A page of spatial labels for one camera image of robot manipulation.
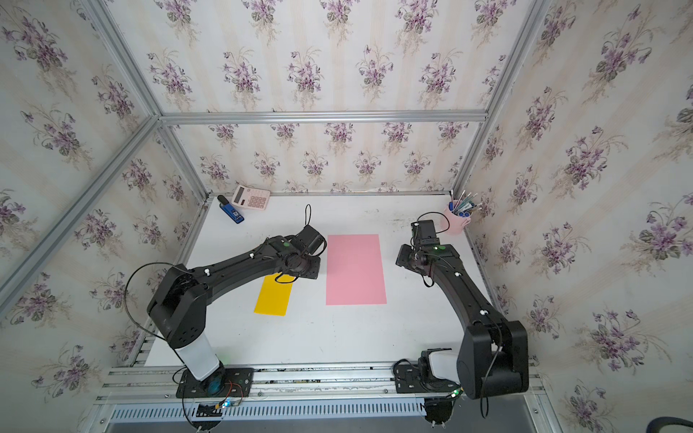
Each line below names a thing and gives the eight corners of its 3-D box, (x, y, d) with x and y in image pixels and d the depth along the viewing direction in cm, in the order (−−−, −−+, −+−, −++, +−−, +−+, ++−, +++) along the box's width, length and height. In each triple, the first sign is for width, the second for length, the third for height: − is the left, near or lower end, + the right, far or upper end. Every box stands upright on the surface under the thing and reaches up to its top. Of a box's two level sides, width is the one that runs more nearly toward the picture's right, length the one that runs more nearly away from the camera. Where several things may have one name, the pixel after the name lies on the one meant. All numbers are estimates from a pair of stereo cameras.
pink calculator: (232, 209, 117) (229, 203, 114) (239, 191, 125) (236, 185, 122) (267, 209, 118) (264, 203, 114) (271, 192, 125) (269, 185, 122)
